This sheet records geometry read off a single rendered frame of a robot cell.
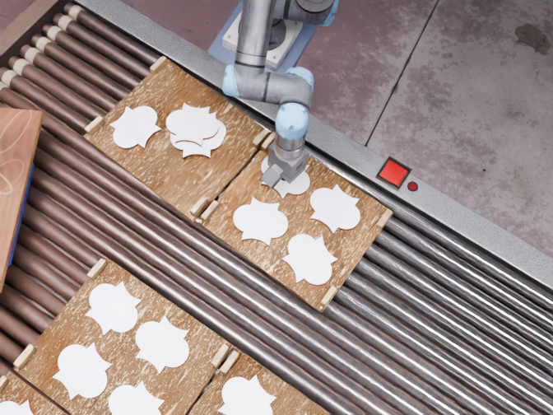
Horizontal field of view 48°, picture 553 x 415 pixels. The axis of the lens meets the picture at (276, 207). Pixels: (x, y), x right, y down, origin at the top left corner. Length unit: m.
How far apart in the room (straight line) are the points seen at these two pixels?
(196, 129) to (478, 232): 0.84
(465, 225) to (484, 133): 1.32
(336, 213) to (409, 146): 1.29
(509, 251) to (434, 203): 0.24
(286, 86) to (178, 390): 0.78
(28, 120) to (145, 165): 0.33
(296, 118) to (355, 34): 1.81
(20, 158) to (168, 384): 0.70
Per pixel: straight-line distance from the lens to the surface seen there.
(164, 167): 1.78
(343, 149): 1.84
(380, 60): 3.18
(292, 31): 2.07
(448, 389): 1.69
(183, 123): 1.80
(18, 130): 1.81
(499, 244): 1.83
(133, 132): 1.83
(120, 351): 1.64
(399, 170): 1.82
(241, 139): 1.81
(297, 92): 1.52
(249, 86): 1.53
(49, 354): 1.68
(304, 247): 1.67
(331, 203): 1.72
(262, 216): 1.69
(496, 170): 3.02
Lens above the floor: 2.52
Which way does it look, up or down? 67 degrees down
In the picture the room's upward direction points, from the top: 6 degrees clockwise
